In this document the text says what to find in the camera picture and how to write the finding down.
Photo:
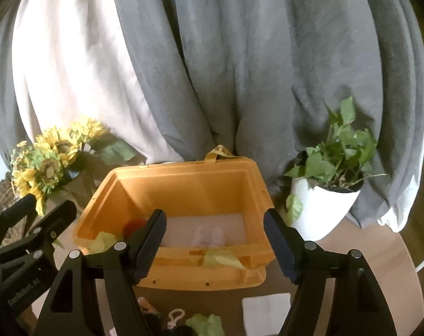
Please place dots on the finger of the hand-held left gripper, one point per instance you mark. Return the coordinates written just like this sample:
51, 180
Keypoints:
23, 206
61, 215

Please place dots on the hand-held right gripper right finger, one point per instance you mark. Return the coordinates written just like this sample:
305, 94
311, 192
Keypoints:
280, 241

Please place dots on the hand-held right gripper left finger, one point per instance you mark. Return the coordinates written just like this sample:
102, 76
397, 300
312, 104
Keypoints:
151, 241

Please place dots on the orange plastic storage box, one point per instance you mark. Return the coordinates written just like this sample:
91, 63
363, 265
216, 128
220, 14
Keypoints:
198, 276

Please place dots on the white cloth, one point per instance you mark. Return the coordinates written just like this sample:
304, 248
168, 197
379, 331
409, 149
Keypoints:
264, 308

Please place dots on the red soft ball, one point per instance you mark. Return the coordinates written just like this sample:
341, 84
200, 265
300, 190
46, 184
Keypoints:
135, 225

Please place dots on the woven brown mat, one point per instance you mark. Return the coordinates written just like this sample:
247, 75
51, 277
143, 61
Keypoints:
2, 192

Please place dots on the green plant in white pot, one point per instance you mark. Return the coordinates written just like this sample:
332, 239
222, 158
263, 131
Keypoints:
320, 210

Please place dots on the artificial sunflower bouquet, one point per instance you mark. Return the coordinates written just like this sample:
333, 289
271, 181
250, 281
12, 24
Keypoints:
54, 147

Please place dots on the light green cloth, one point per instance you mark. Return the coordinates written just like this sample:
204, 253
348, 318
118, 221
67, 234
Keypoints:
205, 325

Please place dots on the white curtain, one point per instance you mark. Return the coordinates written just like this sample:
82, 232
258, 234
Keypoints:
75, 59
404, 213

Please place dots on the grey curtain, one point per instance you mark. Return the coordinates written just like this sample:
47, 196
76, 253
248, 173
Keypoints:
250, 59

